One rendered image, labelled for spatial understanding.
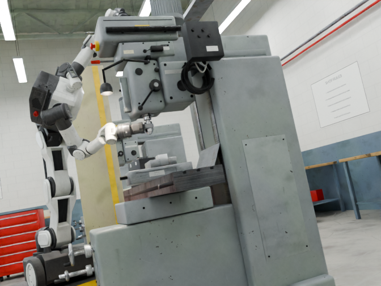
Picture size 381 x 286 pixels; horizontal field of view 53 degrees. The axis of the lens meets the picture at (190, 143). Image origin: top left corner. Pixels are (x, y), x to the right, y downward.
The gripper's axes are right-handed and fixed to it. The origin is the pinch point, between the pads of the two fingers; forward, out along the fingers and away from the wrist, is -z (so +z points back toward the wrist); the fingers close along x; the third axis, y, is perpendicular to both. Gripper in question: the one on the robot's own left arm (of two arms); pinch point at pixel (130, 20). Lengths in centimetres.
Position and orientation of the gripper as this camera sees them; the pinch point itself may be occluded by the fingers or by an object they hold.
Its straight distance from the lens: 250.6
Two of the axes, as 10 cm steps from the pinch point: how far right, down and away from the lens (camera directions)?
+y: 1.1, -9.5, -3.0
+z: -5.5, -3.1, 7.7
